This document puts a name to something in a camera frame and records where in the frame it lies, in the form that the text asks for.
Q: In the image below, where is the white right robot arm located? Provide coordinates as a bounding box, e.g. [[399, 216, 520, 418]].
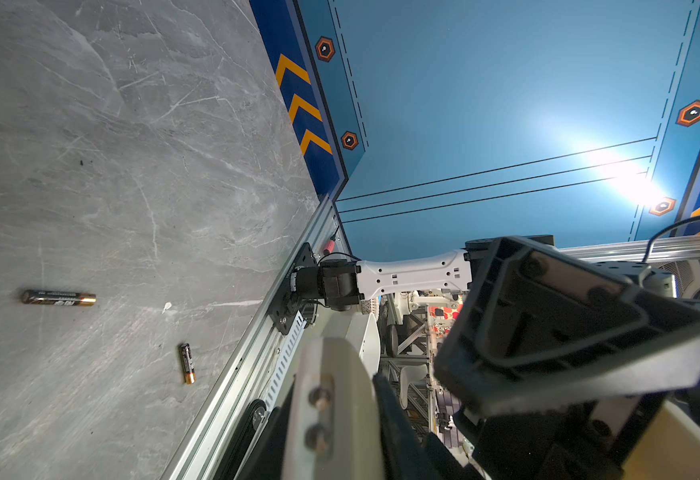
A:
[[294, 237, 700, 479]]

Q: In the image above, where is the black AAA battery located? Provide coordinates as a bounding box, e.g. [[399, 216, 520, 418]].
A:
[[20, 290, 97, 307], [179, 343, 196, 385]]

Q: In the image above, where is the pink handled screwdriver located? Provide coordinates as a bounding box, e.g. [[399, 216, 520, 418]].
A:
[[321, 227, 339, 256]]

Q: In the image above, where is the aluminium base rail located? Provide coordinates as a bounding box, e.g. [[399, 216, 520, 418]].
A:
[[162, 197, 336, 479]]

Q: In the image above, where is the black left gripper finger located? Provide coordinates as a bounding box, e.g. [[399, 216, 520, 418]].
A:
[[372, 374, 482, 480]]

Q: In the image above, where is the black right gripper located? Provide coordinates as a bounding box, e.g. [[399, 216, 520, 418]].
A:
[[433, 237, 700, 479]]

